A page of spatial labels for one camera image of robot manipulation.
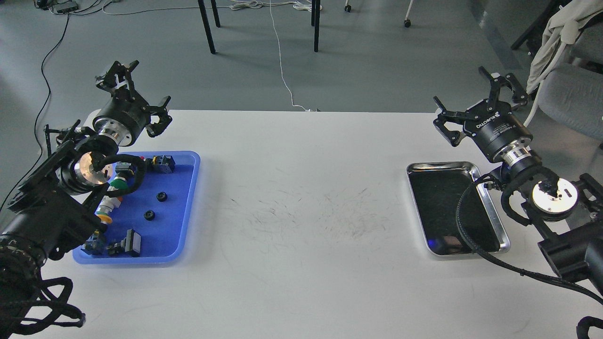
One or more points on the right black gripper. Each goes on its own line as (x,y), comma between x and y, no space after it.
(499,132)

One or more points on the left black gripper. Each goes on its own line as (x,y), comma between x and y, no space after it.
(124,120)

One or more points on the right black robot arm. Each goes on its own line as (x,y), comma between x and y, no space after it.
(566,214)

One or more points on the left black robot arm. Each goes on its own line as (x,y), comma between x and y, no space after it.
(56,205)

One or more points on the silver metal tray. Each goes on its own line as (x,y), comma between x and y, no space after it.
(437,188)

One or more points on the blue plastic tray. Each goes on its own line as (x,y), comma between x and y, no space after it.
(163,239)

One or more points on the grey office chair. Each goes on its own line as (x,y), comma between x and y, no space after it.
(571,94)

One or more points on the white orange push button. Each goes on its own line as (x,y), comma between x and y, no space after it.
(107,205)

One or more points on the beige cloth on chair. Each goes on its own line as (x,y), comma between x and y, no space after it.
(561,30)

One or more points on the black table leg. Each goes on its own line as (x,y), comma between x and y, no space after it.
(315,18)
(206,23)

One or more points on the black table leg right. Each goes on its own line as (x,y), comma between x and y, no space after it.
(315,18)

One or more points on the red button black switch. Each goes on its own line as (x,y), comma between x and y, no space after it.
(162,164)

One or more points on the green push button switch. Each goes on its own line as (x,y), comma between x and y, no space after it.
(124,174)

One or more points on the black square switch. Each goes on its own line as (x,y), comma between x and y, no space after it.
(130,245)

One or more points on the yellow push button switch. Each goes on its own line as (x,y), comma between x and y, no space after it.
(97,242)

